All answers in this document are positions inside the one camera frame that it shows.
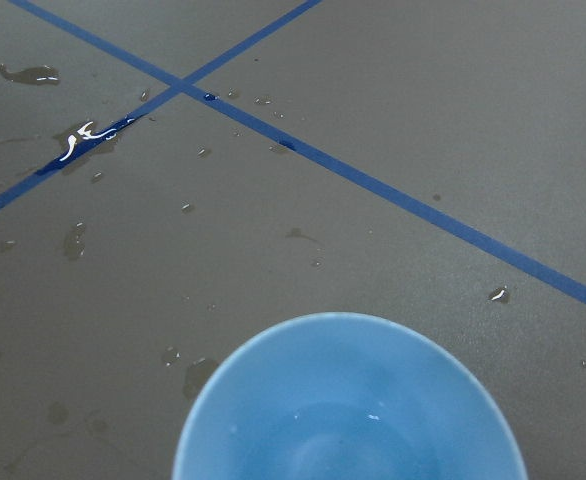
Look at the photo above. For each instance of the light blue plastic cup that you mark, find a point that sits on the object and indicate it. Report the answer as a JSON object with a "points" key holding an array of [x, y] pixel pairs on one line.
{"points": [[345, 396]]}

